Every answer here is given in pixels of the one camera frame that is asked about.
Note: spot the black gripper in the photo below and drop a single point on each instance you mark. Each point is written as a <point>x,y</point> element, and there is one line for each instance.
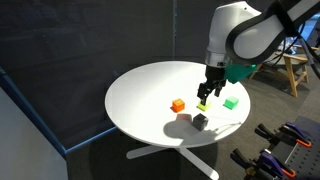
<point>215,75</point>

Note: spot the gray block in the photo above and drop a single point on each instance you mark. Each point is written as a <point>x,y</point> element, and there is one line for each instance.
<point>200,122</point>

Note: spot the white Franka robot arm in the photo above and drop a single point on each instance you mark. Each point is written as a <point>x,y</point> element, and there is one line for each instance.
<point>246,33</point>

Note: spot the lime green block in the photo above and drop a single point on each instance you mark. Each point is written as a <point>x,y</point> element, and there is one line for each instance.
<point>208,107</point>

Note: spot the orange block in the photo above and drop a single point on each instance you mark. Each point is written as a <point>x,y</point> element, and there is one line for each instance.
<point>178,105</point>

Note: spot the white table base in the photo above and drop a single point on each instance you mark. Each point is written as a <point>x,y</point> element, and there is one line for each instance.
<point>196,161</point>

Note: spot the wooden stool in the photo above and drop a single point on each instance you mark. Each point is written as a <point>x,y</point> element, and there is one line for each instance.
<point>293,71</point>

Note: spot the purple clamp with orange tip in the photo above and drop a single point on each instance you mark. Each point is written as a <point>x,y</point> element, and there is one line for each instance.
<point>293,131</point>
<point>270,161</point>

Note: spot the blue box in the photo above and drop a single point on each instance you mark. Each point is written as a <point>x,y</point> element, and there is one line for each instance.
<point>311,30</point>

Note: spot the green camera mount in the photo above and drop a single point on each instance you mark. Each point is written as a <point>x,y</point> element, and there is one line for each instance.
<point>238,73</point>

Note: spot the blue frame base bar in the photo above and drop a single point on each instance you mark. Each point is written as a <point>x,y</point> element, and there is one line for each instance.
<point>91,140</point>

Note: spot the blue frame post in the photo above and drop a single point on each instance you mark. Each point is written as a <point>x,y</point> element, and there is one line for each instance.
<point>33,115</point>

